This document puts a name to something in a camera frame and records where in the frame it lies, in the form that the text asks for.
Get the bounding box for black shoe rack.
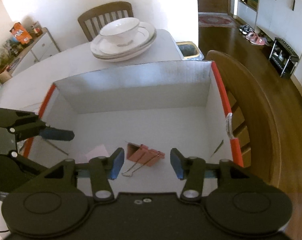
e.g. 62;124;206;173
269;37;299;79

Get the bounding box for brown wooden chair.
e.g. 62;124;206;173
78;1;134;42

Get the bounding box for pink shoes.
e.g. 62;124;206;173
245;31;268;46

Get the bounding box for red patterned doormat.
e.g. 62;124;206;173
199;13;239;28

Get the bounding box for pink sticky note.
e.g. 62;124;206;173
85;144;110;161

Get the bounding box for stacked white plates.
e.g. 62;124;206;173
90;22;157;62

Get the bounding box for white side cabinet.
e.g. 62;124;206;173
7;28;60;76

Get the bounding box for white bowl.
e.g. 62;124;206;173
99;17;140;46

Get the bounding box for orange snack bag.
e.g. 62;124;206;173
10;22;32;45

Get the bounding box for white wall cabinet unit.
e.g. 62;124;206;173
237;0;302;87

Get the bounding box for waste bin with gold rim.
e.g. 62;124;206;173
177;41;204;61

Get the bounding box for red cardboard box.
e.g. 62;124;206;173
24;61;243;193

